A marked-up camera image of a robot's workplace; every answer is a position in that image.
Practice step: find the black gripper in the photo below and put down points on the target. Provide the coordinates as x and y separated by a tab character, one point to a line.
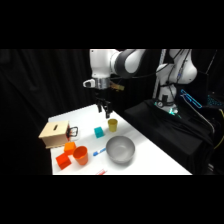
101	98

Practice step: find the blue cube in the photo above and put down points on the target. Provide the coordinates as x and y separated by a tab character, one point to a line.
99	132

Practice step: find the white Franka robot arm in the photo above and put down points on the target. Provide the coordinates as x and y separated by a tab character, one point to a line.
103	63

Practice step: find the grey bowl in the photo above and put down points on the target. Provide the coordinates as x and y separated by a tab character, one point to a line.
120	149

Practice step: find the orange cube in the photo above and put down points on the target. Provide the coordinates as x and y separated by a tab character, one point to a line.
70	148

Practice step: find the red cube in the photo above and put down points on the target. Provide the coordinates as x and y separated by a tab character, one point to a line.
63	161

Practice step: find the yellow cup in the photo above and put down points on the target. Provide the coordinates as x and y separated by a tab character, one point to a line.
112	125

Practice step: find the yellow tag on wrist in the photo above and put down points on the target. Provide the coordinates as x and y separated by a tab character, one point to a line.
117	87

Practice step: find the blue marker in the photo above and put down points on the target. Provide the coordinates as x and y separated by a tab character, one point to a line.
99	152

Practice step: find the orange cup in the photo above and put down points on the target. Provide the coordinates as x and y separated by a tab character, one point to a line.
81	155

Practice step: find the wooden box with slot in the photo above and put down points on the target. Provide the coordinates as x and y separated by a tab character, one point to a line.
53	135

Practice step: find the red marker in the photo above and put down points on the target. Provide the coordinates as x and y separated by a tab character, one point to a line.
101	172

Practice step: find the black cloth covered stand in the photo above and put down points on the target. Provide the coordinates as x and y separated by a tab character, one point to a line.
166	133

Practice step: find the green light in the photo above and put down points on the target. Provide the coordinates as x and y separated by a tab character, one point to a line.
172	111

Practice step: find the black curtain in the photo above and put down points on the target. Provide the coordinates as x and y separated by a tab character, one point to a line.
40	86

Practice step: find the blue glowing device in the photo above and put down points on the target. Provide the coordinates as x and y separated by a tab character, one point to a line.
191	98

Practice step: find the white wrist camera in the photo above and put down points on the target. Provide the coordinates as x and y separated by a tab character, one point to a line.
88	83

